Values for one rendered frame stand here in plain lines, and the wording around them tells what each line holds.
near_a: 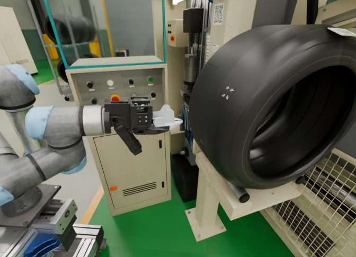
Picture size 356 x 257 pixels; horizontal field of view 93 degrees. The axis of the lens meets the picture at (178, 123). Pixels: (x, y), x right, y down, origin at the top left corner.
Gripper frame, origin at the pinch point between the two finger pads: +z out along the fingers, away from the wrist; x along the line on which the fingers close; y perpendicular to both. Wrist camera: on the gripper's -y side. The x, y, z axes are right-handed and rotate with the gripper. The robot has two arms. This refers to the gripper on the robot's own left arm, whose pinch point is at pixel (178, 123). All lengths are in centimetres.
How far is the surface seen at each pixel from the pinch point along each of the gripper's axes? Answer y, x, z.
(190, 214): -116, 42, 39
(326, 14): 37, 16, 64
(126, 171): -74, 62, -14
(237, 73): 16.2, -4.9, 12.5
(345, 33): 28.0, -11.5, 34.8
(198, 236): -115, 23, 38
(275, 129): -14, 13, 59
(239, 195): -27.3, -9.2, 24.7
